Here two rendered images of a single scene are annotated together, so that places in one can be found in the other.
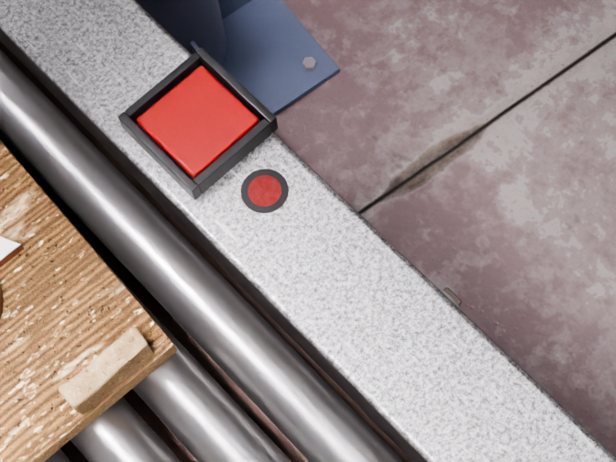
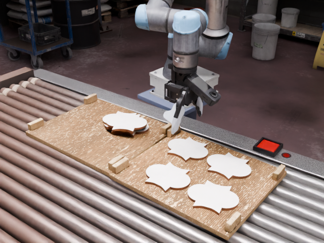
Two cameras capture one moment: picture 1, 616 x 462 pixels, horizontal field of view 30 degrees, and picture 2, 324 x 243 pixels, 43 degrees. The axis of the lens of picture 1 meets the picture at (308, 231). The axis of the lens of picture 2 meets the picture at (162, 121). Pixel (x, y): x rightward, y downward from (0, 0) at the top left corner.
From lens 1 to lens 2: 100 cm
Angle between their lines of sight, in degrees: 42
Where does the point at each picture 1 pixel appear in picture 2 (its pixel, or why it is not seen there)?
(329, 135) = not seen: outside the picture
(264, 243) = (291, 161)
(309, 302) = (305, 167)
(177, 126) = (264, 146)
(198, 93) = (265, 142)
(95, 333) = (270, 171)
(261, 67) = not seen: hidden behind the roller
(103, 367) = (279, 168)
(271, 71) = not seen: hidden behind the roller
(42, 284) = (255, 166)
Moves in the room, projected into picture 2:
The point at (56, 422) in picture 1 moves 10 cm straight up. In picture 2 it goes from (272, 182) to (276, 154)
